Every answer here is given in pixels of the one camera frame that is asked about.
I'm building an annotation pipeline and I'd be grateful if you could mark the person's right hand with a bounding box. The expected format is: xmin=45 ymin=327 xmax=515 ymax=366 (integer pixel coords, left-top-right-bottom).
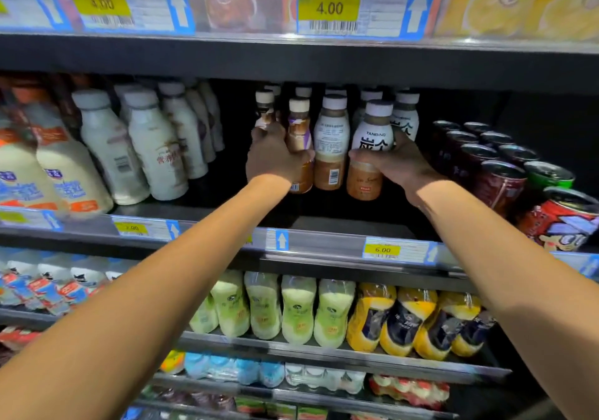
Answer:
xmin=348 ymin=129 xmax=449 ymax=208

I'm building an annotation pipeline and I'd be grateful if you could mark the person's left hand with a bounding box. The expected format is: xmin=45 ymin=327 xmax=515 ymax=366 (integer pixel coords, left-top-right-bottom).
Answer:
xmin=246 ymin=122 xmax=315 ymax=184

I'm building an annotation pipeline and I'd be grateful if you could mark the large white label coffee bottle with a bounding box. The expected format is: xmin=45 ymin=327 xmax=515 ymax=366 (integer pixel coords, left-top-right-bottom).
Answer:
xmin=347 ymin=100 xmax=395 ymax=202

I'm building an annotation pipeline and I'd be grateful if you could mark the brown purple label coffee bottle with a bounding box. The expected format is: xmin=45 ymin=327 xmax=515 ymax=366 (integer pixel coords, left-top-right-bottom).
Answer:
xmin=287 ymin=98 xmax=314 ymax=195

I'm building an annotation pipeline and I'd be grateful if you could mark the brown swirl label coffee bottle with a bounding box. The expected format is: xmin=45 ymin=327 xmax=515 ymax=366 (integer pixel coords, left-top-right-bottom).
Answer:
xmin=255 ymin=89 xmax=277 ymax=131

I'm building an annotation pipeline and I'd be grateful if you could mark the person's right forearm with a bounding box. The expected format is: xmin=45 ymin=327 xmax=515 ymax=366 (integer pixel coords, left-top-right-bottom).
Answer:
xmin=414 ymin=178 xmax=599 ymax=399

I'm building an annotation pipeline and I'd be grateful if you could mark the person's left forearm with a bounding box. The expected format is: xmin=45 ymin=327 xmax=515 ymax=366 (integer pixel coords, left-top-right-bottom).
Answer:
xmin=0 ymin=174 xmax=293 ymax=420

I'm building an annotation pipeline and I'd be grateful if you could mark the row of shelved coffee bottles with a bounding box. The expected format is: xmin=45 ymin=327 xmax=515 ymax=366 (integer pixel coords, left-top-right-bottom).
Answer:
xmin=262 ymin=83 xmax=420 ymax=192

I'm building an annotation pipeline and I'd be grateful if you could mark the grey metal shelf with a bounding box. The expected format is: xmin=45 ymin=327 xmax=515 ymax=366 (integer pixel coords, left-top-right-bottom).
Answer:
xmin=0 ymin=202 xmax=599 ymax=295
xmin=0 ymin=306 xmax=512 ymax=386
xmin=133 ymin=372 xmax=460 ymax=420

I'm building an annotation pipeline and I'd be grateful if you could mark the row of dark red cans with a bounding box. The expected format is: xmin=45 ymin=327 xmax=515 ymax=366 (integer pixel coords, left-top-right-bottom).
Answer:
xmin=431 ymin=120 xmax=540 ymax=217

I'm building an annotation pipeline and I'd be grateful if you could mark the black metal shelf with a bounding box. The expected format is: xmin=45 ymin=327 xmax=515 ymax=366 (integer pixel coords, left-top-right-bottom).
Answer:
xmin=0 ymin=31 xmax=599 ymax=95

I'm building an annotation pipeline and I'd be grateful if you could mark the row of white milk bottles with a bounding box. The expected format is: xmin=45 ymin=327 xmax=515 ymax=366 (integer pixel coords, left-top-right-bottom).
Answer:
xmin=71 ymin=80 xmax=226 ymax=206

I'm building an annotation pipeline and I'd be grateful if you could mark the green white drink bottle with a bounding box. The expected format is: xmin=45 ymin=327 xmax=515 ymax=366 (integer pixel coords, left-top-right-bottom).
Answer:
xmin=210 ymin=270 xmax=251 ymax=338
xmin=280 ymin=275 xmax=318 ymax=346
xmin=313 ymin=279 xmax=357 ymax=349
xmin=189 ymin=293 xmax=220 ymax=335
xmin=244 ymin=271 xmax=282 ymax=341

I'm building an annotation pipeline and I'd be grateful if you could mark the yellow navy label bottle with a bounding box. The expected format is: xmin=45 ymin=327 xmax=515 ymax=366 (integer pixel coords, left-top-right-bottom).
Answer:
xmin=451 ymin=310 xmax=498 ymax=358
xmin=414 ymin=291 xmax=482 ymax=361
xmin=379 ymin=287 xmax=439 ymax=358
xmin=346 ymin=283 xmax=397 ymax=353

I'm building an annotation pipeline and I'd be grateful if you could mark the green drink can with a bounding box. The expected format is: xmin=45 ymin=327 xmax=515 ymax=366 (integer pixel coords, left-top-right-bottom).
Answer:
xmin=523 ymin=161 xmax=576 ymax=192

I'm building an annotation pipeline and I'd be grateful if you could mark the yellow drink carton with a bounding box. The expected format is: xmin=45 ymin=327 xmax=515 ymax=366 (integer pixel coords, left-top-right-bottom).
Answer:
xmin=526 ymin=0 xmax=599 ymax=42
xmin=435 ymin=0 xmax=541 ymax=39

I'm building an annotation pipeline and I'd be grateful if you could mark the red cartoon print can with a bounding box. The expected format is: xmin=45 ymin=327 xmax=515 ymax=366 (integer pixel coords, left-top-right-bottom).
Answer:
xmin=517 ymin=187 xmax=599 ymax=252

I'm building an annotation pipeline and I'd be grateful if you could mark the pale blue bottle pack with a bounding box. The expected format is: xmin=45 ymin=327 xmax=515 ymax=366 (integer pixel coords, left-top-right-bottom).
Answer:
xmin=184 ymin=352 xmax=286 ymax=388

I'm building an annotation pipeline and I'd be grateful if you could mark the cream bottle blue orange label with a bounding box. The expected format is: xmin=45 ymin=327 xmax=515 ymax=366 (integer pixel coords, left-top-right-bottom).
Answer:
xmin=0 ymin=106 xmax=64 ymax=219
xmin=12 ymin=85 xmax=114 ymax=218

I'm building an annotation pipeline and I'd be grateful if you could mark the yellow orange drink pack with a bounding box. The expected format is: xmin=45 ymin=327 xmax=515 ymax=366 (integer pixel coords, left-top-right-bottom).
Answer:
xmin=159 ymin=350 xmax=186 ymax=375

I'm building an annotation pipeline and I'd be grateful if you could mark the red white small bottle pack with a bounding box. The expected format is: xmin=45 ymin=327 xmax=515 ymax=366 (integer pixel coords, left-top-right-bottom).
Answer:
xmin=369 ymin=375 xmax=451 ymax=411

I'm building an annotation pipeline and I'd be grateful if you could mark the green red carton row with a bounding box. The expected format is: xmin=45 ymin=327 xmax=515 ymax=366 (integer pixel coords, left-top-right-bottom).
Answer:
xmin=234 ymin=396 xmax=329 ymax=420

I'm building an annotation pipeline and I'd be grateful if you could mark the row of white red-blue bottles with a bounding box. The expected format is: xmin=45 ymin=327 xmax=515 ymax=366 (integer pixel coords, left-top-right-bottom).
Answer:
xmin=0 ymin=247 xmax=137 ymax=316

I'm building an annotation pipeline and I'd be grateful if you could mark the red white packet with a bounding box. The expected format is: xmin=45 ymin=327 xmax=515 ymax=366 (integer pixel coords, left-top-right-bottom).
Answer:
xmin=0 ymin=325 xmax=44 ymax=353

